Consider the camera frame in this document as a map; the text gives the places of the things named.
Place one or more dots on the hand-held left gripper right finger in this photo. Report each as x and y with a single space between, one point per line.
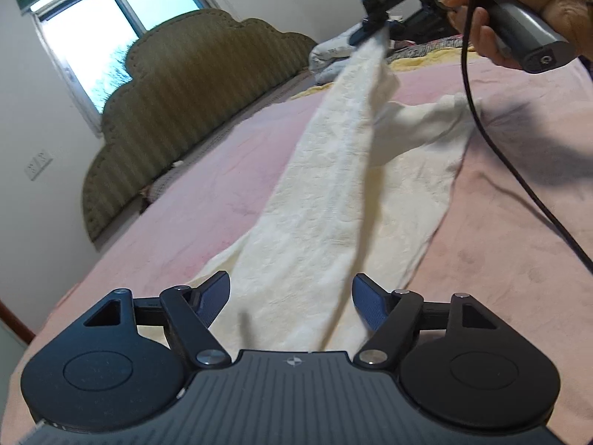
370 301

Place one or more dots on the white grey pillow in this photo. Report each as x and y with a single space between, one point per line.
329 55

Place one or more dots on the brown wooden door frame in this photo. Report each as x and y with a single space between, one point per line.
16 322

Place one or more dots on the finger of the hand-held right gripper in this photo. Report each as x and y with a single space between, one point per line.
381 25

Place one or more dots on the white wall socket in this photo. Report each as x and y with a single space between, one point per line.
38 164

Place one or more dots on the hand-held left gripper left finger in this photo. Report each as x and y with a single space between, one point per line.
214 296

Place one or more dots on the olive padded headboard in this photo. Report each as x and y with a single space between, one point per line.
185 102

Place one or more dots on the pale glass door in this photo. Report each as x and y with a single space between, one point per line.
9 347

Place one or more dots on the patterned dark pillow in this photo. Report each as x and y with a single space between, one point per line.
160 190

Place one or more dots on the cream white towel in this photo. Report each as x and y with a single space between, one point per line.
333 171

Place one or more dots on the window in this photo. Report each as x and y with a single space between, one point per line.
92 41

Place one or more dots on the pink floral blanket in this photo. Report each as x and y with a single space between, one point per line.
509 241

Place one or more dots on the yellow cloth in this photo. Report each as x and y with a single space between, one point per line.
431 60

